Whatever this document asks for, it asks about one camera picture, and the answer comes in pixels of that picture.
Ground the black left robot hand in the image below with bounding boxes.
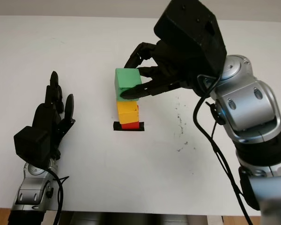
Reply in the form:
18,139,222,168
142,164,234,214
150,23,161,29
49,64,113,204
31,71,76,160

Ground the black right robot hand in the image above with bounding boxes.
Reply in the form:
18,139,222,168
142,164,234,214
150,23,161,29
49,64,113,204
119,39,202,101

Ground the green cube block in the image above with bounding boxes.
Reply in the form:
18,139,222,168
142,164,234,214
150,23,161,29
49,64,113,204
114,67,142,102

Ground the yellow cube block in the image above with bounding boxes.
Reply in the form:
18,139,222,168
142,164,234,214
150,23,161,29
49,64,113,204
117,100,140,124

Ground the red cube block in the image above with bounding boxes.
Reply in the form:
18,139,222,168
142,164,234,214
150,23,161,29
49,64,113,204
121,105,140,130

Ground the black tape strip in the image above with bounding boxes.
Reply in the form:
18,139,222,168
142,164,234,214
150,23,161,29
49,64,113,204
113,121,145,132

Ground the dark robot torso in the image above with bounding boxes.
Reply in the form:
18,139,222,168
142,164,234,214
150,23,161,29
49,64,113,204
70,212,209,225

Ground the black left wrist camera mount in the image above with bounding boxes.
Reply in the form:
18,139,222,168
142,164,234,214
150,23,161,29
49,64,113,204
13,126,51,168

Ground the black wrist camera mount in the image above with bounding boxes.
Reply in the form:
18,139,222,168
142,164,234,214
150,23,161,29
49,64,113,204
154,0,227,75
13,126,51,168

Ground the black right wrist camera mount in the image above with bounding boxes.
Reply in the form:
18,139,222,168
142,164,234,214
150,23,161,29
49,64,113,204
154,0,227,75

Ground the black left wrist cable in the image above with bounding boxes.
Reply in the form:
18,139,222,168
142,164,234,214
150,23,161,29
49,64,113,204
45,167,70,225

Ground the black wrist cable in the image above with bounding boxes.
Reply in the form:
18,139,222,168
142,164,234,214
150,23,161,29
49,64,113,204
193,74,255,225
45,167,70,225

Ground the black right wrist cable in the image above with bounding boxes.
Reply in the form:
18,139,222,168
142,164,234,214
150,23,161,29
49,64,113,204
193,74,255,225

